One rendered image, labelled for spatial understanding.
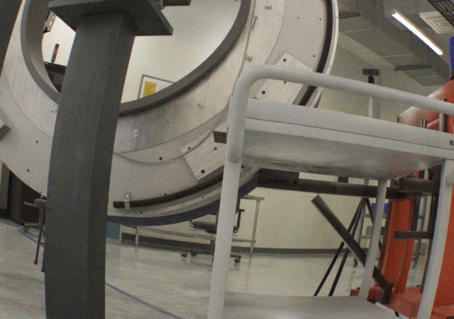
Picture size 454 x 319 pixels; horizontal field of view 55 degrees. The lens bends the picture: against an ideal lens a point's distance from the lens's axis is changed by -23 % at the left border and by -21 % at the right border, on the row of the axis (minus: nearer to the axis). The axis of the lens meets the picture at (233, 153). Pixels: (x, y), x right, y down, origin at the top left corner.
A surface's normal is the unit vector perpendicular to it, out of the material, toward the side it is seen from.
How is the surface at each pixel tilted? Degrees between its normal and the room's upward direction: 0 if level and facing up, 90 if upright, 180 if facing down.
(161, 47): 90
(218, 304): 90
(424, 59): 90
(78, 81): 90
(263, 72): 113
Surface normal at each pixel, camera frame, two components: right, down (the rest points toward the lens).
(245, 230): 0.64, -0.02
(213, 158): 0.01, -0.12
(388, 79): -0.76, -0.17
